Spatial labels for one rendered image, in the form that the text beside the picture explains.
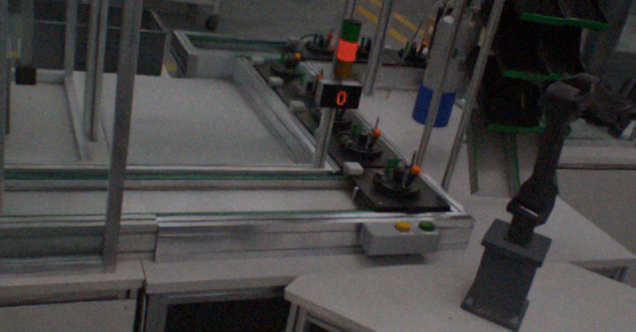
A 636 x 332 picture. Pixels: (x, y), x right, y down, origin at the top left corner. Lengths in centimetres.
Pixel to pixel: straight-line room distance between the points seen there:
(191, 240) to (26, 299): 38
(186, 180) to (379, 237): 54
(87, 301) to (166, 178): 42
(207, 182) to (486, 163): 83
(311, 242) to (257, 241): 15
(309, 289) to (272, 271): 11
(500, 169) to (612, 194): 126
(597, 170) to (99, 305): 223
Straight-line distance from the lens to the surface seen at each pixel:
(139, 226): 176
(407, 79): 344
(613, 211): 352
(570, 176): 324
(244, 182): 206
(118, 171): 163
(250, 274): 180
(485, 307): 188
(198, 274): 178
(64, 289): 174
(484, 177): 223
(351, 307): 177
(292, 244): 188
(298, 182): 212
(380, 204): 202
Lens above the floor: 184
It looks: 23 degrees down
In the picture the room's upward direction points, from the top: 12 degrees clockwise
